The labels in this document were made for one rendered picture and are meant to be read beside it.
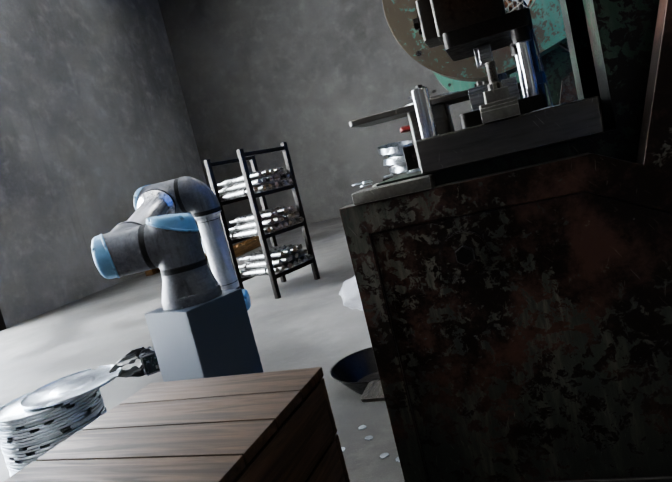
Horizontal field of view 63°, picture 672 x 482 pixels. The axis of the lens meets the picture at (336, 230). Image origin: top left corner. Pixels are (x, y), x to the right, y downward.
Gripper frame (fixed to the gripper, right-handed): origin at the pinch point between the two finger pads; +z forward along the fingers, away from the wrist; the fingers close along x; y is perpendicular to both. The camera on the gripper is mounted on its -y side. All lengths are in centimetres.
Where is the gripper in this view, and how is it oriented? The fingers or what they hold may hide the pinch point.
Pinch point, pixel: (113, 371)
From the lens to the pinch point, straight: 193.6
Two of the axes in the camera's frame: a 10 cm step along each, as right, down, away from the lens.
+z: -8.4, 2.6, -4.8
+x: 2.3, 9.7, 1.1
